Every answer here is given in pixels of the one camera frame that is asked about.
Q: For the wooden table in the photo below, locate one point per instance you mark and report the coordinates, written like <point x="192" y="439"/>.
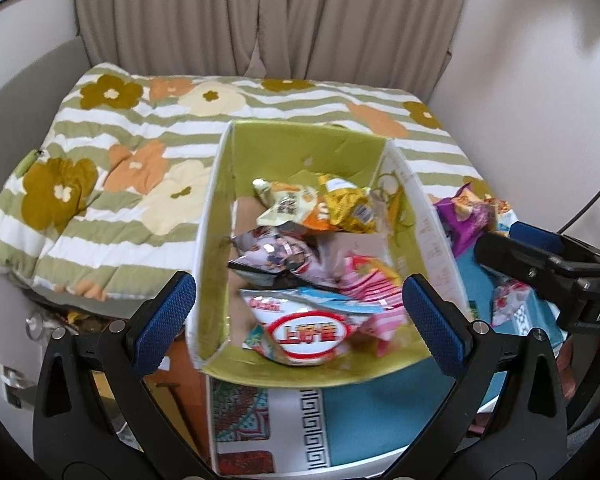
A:
<point x="185" y="395"/>

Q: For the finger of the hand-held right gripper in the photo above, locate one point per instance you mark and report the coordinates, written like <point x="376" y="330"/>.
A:
<point x="520" y="260"/>
<point x="535" y="235"/>

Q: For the grey headboard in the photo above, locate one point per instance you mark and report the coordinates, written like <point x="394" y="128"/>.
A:
<point x="20" y="85"/>

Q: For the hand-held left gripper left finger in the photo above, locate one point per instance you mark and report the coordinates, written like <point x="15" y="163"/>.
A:
<point x="162" y="325"/>

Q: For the pink white snack packet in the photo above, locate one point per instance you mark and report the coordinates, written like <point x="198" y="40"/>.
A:
<point x="510" y="300"/>

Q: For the green cardboard box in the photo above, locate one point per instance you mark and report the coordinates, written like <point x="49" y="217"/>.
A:
<point x="280" y="150"/>

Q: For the teal printed mat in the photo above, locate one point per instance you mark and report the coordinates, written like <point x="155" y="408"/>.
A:
<point x="360" y="415"/>

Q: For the person's right hand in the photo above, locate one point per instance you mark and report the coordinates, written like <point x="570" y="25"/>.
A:
<point x="566" y="370"/>

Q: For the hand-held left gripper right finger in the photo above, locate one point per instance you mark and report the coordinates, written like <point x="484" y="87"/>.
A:
<point x="432" y="325"/>

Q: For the pink striped snack packet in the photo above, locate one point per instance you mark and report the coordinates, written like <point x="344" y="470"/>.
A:
<point x="370" y="285"/>

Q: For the beige curtain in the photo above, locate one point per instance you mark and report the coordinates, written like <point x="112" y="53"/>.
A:
<point x="280" y="15"/>

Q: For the white orange chip packet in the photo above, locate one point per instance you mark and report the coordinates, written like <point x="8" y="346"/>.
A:
<point x="285" y="205"/>

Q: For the cartoon print snack packet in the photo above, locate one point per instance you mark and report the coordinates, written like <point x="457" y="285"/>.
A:
<point x="275" y="255"/>

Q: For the gold snack packet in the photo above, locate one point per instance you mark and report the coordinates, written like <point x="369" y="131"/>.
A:
<point x="350" y="207"/>

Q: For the wall socket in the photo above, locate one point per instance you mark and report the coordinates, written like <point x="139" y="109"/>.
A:
<point x="15" y="385"/>

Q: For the white and red snack packet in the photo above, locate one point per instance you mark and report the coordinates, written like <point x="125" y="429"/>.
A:
<point x="305" y="335"/>

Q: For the floral striped blanket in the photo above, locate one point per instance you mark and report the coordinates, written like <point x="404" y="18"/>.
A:
<point x="130" y="160"/>

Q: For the purple snack packet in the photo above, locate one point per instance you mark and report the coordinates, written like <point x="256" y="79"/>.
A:
<point x="462" y="220"/>

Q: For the pile of snack packets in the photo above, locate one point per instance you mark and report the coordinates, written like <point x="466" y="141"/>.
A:
<point x="360" y="245"/>

